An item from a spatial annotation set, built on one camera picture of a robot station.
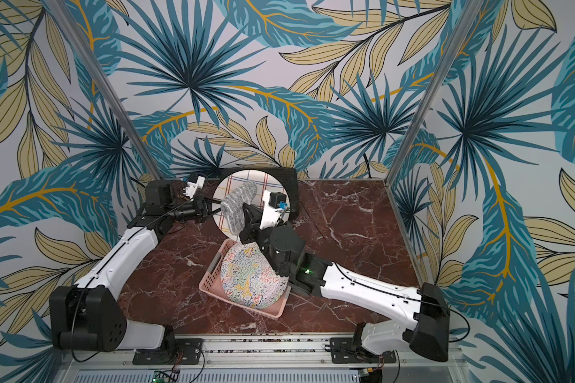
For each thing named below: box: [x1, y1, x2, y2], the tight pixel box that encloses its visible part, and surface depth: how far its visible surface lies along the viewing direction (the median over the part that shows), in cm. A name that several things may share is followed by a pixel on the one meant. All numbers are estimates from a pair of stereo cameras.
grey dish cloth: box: [220, 180, 258, 236], surface depth 62 cm
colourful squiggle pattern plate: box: [219, 241, 290, 310], surface depth 87 cm
